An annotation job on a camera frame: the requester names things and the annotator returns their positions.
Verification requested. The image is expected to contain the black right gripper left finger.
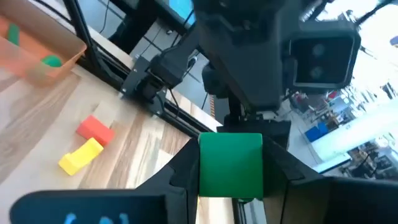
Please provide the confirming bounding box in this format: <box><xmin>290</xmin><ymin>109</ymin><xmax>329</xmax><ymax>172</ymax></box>
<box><xmin>9</xmin><ymin>138</ymin><xmax>200</xmax><ymax>224</ymax></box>

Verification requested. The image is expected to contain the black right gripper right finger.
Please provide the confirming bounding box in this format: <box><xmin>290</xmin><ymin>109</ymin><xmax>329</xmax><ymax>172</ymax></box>
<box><xmin>262</xmin><ymin>136</ymin><xmax>398</xmax><ymax>224</ymax></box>

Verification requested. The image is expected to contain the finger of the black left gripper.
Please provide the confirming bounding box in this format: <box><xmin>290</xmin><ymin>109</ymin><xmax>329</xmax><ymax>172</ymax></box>
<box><xmin>216</xmin><ymin>113</ymin><xmax>292</xmax><ymax>147</ymax></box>

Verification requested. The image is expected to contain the green cube block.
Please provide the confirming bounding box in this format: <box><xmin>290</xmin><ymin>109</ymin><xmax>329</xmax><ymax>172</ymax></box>
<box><xmin>198</xmin><ymin>132</ymin><xmax>264</xmax><ymax>200</ymax></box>

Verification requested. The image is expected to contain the red rectangular block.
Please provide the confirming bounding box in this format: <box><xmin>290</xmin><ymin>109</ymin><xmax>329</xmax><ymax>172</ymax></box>
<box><xmin>75</xmin><ymin>114</ymin><xmax>116</xmax><ymax>147</ymax></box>

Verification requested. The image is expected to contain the yellow arch block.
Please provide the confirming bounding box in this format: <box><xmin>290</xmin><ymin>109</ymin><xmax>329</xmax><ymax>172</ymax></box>
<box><xmin>58</xmin><ymin>137</ymin><xmax>104</xmax><ymax>177</ymax></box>

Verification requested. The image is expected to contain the green cylinder block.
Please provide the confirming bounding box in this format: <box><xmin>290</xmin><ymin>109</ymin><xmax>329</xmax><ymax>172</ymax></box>
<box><xmin>40</xmin><ymin>54</ymin><xmax>63</xmax><ymax>68</ymax></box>

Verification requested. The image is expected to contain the green rectangular block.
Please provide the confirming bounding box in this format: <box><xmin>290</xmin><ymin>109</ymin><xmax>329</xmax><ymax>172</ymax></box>
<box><xmin>6</xmin><ymin>22</ymin><xmax>21</xmax><ymax>47</ymax></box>

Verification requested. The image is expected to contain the blue box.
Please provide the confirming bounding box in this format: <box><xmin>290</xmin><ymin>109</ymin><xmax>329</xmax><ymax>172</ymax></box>
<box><xmin>304</xmin><ymin>122</ymin><xmax>331</xmax><ymax>143</ymax></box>

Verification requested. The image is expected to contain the black hazard-striped floor mat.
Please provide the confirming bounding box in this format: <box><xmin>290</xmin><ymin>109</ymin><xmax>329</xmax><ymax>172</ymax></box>
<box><xmin>209</xmin><ymin>94</ymin><xmax>229</xmax><ymax>125</ymax></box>

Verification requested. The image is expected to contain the monitor with blue screen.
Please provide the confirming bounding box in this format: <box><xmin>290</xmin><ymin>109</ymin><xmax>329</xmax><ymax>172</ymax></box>
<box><xmin>155</xmin><ymin>0</ymin><xmax>197</xmax><ymax>30</ymax></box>

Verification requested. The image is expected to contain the orange plastic bin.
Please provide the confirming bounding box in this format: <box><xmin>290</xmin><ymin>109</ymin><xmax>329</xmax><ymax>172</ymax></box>
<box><xmin>0</xmin><ymin>0</ymin><xmax>88</xmax><ymax>88</ymax></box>

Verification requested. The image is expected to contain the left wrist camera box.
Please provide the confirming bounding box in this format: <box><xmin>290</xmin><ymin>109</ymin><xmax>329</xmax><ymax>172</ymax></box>
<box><xmin>285</xmin><ymin>20</ymin><xmax>363</xmax><ymax>96</ymax></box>

